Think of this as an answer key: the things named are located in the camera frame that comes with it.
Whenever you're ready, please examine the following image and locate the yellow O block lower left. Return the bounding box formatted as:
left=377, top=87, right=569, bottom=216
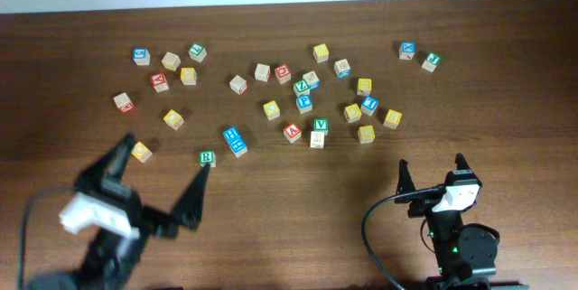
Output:
left=131, top=142, right=153, bottom=163

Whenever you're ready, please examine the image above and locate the red A block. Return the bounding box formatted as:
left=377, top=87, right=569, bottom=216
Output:
left=283, top=122, right=302, bottom=143

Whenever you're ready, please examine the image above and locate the blue T block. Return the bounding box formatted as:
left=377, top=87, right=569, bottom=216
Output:
left=360, top=96, right=379, bottom=116

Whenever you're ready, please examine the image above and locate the yellow C block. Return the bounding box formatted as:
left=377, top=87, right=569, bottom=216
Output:
left=263, top=100, right=281, bottom=120

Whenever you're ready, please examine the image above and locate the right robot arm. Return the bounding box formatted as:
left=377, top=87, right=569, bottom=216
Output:
left=395, top=154, right=500, bottom=289

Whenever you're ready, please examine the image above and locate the yellow E block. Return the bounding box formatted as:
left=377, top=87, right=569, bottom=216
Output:
left=344, top=104, right=362, bottom=123

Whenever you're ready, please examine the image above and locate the red I side block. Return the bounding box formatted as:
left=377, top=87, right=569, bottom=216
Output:
left=229, top=75, right=247, bottom=95

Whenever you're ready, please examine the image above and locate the blue X block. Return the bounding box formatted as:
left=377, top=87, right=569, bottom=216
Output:
left=398, top=41, right=416, bottom=61

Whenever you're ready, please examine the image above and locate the green R block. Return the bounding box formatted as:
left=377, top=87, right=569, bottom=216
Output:
left=199, top=150, right=216, bottom=167

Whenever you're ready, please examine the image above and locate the yellow block with brown picture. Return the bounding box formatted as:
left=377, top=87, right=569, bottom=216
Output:
left=357, top=78, right=372, bottom=96

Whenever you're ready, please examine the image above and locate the yellow S block front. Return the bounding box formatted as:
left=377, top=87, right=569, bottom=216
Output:
left=358, top=125, right=376, bottom=144

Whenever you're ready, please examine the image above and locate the blue h block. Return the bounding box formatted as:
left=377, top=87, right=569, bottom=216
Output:
left=228, top=138, right=247, bottom=157
left=223, top=126, right=240, bottom=144

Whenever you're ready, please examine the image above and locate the blue P block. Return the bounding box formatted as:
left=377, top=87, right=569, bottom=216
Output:
left=296, top=95, right=312, bottom=114

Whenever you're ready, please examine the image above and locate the green V block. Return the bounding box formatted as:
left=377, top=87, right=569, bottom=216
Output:
left=313, top=118, right=329, bottom=135

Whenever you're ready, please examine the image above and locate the yellow G block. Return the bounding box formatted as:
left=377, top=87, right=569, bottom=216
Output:
left=180, top=67, right=198, bottom=86

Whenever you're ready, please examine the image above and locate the green Z block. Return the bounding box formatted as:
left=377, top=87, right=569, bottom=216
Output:
left=294, top=80, right=311, bottom=97

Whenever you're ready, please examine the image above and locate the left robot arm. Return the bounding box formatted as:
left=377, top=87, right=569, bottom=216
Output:
left=17, top=133, right=210, bottom=289

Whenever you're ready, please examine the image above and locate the plain wooden block upper left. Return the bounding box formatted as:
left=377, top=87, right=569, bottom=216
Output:
left=162, top=51, right=181, bottom=71

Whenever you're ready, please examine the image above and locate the plain wooden picture block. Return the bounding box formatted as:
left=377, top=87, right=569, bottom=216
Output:
left=310, top=131, right=325, bottom=149

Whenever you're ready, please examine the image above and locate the yellow O block middle left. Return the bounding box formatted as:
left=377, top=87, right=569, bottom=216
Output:
left=163, top=109, right=184, bottom=130

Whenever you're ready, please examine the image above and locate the red side block far left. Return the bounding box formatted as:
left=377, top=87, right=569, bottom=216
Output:
left=113, top=92, right=135, bottom=113

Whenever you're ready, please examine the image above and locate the blue S block far left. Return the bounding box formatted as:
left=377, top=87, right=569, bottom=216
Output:
left=133, top=48, right=151, bottom=66

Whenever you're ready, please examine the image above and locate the yellow s block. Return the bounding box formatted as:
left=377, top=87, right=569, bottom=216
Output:
left=358, top=125, right=376, bottom=144
left=383, top=109, right=403, bottom=129

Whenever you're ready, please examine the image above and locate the blue L side block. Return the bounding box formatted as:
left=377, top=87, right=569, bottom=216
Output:
left=303, top=70, right=321, bottom=90

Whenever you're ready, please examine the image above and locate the red E side block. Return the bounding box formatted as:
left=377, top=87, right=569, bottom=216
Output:
left=254, top=63, right=270, bottom=82

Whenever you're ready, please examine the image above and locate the blue H block upper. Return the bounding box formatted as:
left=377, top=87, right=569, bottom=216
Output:
left=223, top=126, right=240, bottom=144

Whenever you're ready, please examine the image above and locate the blue D side block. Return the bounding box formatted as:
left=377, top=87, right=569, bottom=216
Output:
left=334, top=59, right=351, bottom=79

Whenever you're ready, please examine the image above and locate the green J block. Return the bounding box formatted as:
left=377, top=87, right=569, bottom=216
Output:
left=422, top=52, right=442, bottom=72

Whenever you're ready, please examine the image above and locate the green L block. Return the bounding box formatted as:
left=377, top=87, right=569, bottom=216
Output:
left=188, top=42, right=207, bottom=62

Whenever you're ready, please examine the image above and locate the yellow top far block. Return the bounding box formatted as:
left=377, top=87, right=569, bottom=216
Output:
left=313, top=43, right=330, bottom=63

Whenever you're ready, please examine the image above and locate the yellow o block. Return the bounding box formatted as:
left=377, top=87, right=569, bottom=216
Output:
left=163, top=109, right=184, bottom=130
left=131, top=142, right=153, bottom=163

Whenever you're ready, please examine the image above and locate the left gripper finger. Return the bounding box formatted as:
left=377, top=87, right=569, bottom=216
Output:
left=171, top=164, right=210, bottom=230
left=85, top=133, right=136, bottom=182

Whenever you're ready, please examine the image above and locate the red Q block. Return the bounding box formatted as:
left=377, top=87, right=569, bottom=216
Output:
left=275, top=64, right=292, bottom=84

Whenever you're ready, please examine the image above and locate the blue H block lower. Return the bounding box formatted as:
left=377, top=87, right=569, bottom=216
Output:
left=228, top=138, right=247, bottom=157

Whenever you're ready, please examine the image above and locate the red Y block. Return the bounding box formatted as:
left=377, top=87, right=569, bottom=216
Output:
left=150, top=72, right=169, bottom=92

